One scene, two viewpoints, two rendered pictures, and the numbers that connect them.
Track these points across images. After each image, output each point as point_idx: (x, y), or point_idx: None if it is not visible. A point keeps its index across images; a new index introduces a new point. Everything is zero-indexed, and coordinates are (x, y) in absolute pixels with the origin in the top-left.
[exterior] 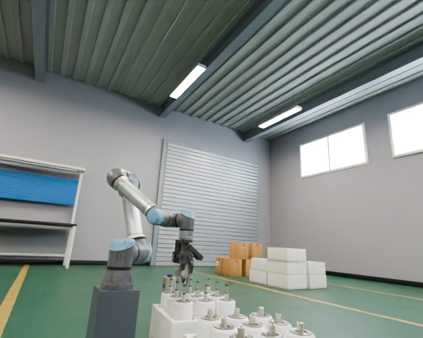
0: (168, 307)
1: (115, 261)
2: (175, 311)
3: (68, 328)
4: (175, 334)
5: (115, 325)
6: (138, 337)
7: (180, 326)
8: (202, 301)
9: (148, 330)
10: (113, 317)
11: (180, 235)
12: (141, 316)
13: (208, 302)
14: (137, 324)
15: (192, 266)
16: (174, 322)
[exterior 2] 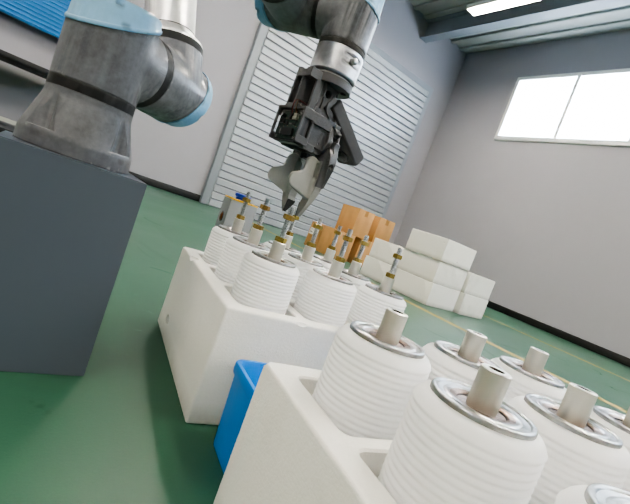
0: (225, 264)
1: (77, 61)
2: (244, 279)
3: None
4: (230, 341)
5: (40, 262)
6: (133, 310)
7: (249, 325)
8: (326, 276)
9: (163, 302)
10: (38, 236)
11: (319, 55)
12: (157, 269)
13: (343, 283)
14: (143, 282)
15: (330, 168)
16: (234, 309)
